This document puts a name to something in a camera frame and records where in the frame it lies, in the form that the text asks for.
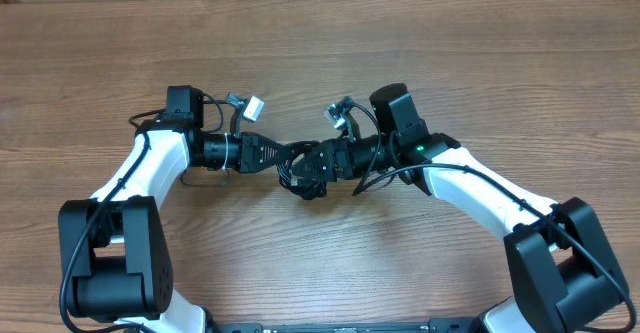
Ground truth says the black USB cable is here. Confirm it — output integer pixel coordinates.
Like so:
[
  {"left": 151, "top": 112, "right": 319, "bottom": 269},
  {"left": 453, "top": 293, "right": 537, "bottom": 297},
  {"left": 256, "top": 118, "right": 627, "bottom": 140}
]
[{"left": 277, "top": 140, "right": 329, "bottom": 202}]

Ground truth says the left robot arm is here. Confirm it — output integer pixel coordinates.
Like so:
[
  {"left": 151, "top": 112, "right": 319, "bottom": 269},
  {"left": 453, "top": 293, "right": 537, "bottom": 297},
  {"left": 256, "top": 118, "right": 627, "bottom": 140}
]
[{"left": 58, "top": 85, "right": 288, "bottom": 332}]

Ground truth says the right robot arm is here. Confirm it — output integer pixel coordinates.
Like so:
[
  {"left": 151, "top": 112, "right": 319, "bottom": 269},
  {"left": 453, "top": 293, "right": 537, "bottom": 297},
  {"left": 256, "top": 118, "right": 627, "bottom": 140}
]
[{"left": 291, "top": 83, "right": 637, "bottom": 332}]

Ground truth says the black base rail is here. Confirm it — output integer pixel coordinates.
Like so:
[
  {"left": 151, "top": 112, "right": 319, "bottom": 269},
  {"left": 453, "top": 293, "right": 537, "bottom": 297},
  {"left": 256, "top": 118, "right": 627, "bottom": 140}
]
[{"left": 206, "top": 317, "right": 488, "bottom": 333}]

